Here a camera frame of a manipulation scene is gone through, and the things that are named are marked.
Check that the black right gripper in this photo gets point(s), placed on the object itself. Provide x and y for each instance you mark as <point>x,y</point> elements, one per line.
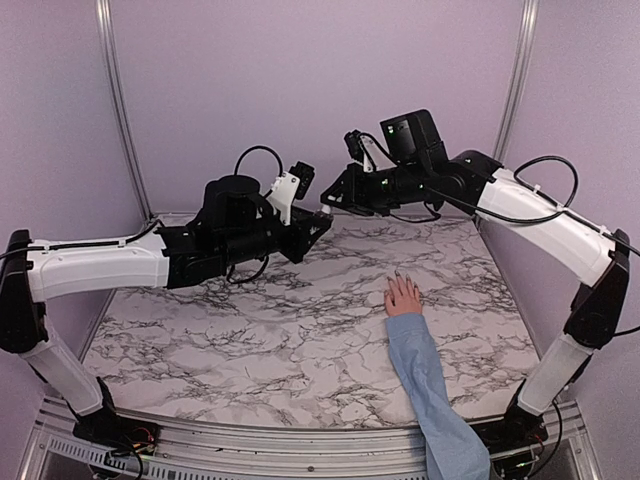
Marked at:
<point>352,199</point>

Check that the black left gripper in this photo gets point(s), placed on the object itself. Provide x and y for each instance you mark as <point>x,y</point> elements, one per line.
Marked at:
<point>305,221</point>

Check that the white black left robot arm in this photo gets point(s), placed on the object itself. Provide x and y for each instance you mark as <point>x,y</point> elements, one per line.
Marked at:
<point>235,224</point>

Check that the forearm in blue sleeve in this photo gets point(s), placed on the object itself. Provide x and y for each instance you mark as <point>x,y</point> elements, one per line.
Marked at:
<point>453,449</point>

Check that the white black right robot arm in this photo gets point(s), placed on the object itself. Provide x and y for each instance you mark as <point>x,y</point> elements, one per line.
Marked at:
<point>479,185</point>

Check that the person's hand with painted nails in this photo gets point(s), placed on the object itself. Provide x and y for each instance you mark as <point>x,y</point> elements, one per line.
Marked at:
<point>402,296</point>

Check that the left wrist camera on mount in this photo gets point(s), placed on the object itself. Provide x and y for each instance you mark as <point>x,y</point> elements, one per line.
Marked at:
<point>288,187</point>

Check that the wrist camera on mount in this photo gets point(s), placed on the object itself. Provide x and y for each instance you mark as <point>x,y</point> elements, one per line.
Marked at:
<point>367,151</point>
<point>288,187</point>

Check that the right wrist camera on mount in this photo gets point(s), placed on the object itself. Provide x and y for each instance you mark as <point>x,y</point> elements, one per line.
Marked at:
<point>367,151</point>

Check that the aluminium corner post right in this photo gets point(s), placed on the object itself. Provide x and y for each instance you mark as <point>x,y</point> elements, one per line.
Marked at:
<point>519,74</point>

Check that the aluminium corner post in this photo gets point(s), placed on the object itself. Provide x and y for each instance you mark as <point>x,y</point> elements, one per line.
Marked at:
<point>109,47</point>
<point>519,74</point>

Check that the aluminium corner post left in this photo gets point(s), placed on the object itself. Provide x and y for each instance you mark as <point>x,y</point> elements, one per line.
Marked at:
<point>109,47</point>

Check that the aluminium front frame rail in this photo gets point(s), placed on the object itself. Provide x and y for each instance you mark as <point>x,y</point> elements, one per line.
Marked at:
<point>197,450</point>

